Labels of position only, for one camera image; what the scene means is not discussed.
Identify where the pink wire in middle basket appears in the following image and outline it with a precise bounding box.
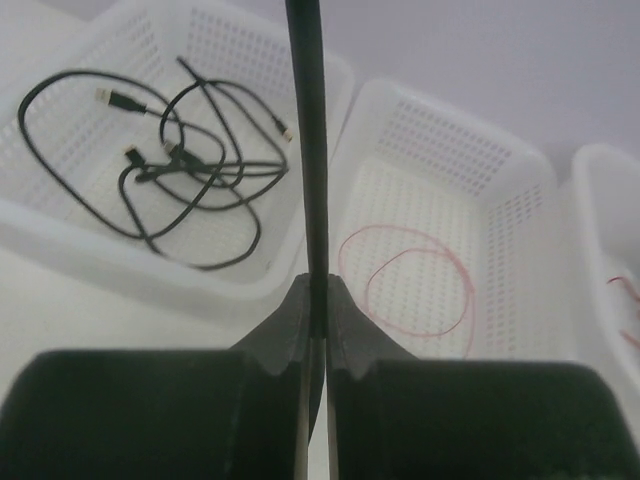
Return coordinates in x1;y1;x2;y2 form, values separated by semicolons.
337;224;476;359

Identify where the white perforated basket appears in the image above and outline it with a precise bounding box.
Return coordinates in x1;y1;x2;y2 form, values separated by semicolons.
329;79;573;360
0;0;356;314

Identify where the white perforated middle basket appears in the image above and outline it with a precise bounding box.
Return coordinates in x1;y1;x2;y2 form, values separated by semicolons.
329;79;573;360

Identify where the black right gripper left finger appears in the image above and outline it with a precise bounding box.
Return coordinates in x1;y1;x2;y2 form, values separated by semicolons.
1;276;309;479

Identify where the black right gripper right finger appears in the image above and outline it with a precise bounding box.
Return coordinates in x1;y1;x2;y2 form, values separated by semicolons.
327;277;639;479

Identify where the white deep right basket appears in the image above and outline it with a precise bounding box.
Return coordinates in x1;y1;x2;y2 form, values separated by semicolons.
569;144;640;381

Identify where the white perforated left basket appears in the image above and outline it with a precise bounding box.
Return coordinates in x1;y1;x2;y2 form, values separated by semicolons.
0;0;356;314

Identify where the thick black printed cable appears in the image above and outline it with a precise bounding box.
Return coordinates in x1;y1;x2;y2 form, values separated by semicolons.
283;0;331;336

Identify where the red wire in right basket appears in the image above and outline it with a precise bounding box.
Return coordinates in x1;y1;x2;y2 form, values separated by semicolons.
605;274;640;346

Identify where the thin black micro USB cable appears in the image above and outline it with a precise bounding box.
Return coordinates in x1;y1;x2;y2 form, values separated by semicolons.
117;55;294;211

